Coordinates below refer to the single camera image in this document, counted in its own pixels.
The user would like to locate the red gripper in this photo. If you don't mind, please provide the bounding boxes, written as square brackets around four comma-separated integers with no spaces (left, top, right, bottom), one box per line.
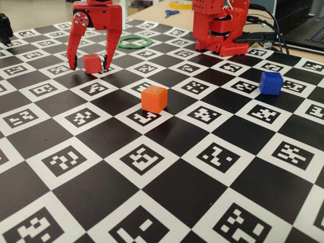
[67,0,124,71]

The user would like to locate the red cube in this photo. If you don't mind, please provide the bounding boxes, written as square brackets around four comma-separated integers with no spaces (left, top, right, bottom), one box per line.
[83,53,102,74]

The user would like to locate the orange cube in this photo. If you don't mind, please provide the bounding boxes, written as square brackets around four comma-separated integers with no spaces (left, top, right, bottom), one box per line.
[141,85,168,114]

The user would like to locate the blue cube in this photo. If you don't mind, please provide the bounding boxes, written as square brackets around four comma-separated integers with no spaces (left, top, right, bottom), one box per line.
[259,71,284,96]

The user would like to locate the yellow tape roll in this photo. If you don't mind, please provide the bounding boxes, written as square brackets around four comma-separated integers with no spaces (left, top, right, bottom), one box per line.
[169,0,192,10]

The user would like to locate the black clamp device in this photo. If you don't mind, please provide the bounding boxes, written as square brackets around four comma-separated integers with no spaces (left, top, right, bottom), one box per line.
[0,14,14,46]

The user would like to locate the black power plug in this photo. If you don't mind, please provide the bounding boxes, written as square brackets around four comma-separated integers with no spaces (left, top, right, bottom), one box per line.
[234,32,276,44]

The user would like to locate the black white marker mat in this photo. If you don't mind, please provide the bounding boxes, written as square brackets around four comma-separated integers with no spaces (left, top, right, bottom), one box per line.
[0,16,324,243]

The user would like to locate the black laptop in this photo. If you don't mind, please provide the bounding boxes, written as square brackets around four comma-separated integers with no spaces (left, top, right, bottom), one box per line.
[274,0,324,53]

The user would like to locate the green ring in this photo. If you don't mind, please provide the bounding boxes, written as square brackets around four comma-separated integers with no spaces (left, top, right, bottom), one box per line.
[116,36,153,49]

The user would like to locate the blue handled scissors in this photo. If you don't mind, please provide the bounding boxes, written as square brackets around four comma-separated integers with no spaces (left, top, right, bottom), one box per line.
[164,9,180,19]

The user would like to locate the black cable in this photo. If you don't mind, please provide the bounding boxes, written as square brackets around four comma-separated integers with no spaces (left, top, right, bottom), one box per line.
[249,4,291,54]
[247,16,284,53]

